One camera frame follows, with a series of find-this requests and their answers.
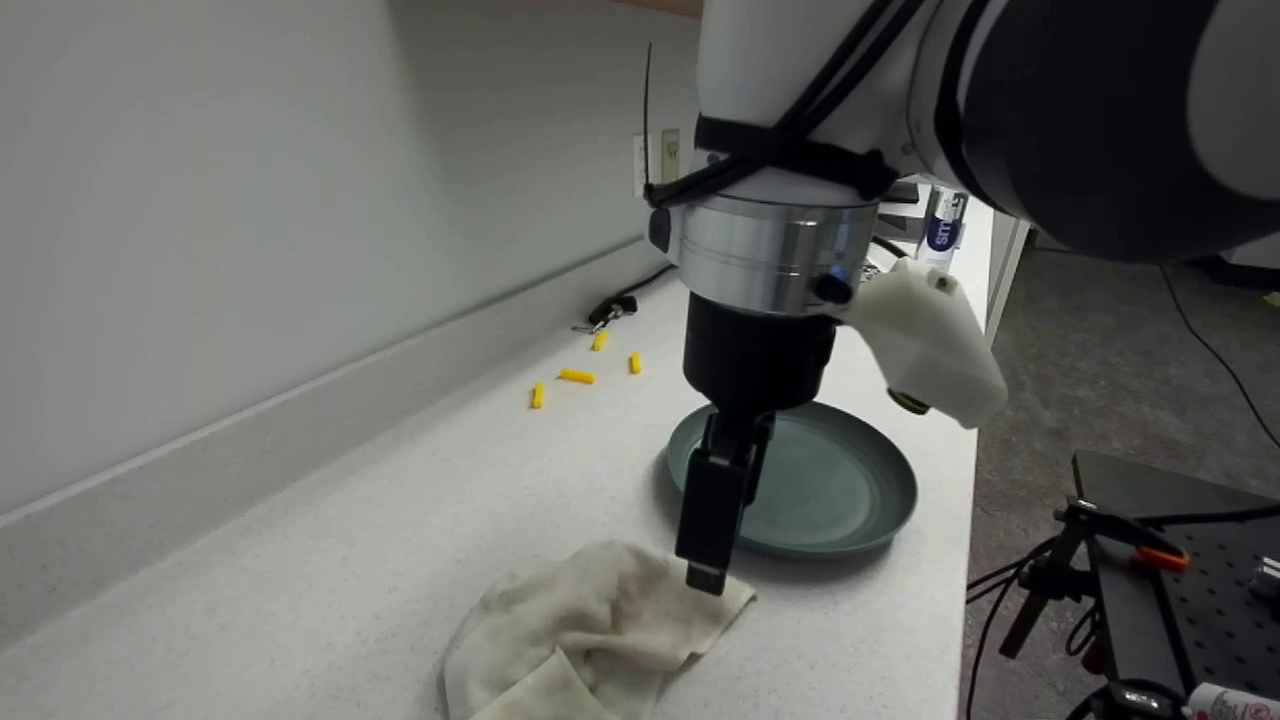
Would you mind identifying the yellow piece nearest wall left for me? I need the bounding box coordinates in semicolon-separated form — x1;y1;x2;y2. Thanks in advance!
527;384;547;412

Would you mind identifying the orange handled tool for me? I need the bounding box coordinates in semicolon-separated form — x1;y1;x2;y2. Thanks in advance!
1060;499;1191;571

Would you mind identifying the clear plastic water bottle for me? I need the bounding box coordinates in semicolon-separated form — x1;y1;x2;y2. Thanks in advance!
918;188;968;271

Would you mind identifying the black cable on counter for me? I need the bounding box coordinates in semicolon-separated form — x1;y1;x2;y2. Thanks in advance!
583;261;680;331

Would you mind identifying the cream white towel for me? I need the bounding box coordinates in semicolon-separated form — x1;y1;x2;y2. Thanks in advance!
439;539;756;720

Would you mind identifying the black optical breadboard table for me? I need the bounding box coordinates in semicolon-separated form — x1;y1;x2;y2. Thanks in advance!
1067;447;1280;704

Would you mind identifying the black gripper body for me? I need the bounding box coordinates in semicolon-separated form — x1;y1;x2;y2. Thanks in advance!
684;296;835;412

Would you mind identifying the yellow piece middle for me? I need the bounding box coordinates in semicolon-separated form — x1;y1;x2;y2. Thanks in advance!
554;368;597;390

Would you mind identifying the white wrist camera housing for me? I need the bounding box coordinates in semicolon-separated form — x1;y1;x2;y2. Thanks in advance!
846;261;1008;429

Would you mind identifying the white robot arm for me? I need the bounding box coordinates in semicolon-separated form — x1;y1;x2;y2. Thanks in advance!
644;0;1280;592

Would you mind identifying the dark green plate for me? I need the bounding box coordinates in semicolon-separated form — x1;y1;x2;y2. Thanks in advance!
658;395;923;564

